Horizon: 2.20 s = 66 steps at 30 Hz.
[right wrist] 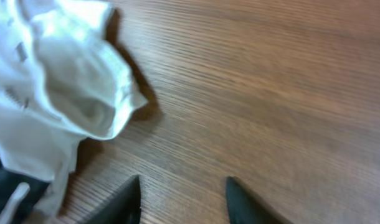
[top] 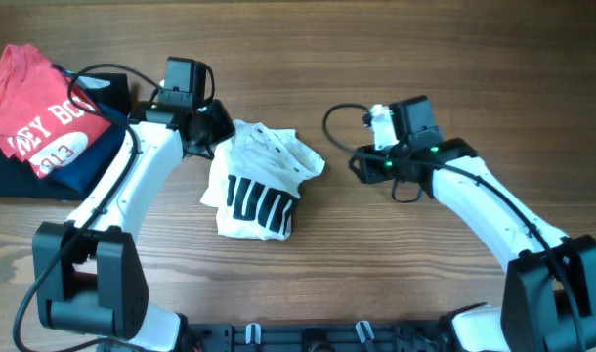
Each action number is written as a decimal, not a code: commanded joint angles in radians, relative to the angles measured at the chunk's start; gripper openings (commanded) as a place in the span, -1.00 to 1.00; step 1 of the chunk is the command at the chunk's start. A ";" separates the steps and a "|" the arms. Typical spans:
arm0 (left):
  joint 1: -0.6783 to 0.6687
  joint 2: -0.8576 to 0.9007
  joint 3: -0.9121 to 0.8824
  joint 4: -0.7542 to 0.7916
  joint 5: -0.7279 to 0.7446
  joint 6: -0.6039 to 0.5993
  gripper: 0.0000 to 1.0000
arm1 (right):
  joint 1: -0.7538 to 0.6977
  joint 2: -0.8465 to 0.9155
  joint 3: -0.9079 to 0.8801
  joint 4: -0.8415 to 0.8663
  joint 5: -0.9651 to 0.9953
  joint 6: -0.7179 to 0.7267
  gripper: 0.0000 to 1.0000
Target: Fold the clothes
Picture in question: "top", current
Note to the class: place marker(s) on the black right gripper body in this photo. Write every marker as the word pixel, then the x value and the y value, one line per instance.
pixel 379 169

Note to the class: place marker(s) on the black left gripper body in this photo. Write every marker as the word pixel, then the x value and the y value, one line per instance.
pixel 217 127

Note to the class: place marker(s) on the white t-shirt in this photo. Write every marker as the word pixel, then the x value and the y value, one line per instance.
pixel 254 181

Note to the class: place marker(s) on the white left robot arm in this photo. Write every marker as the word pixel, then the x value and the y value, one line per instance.
pixel 88 275

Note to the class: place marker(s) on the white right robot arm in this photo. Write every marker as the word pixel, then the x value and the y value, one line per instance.
pixel 549 299

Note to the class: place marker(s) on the blue folded t-shirt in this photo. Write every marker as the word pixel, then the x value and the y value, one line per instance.
pixel 88 156

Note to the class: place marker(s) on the red printed t-shirt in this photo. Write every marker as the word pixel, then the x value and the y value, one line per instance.
pixel 40 122

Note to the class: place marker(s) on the black folded t-shirt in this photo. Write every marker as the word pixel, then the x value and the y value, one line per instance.
pixel 34 186

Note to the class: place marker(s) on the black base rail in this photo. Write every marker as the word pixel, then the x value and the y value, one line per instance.
pixel 362 336

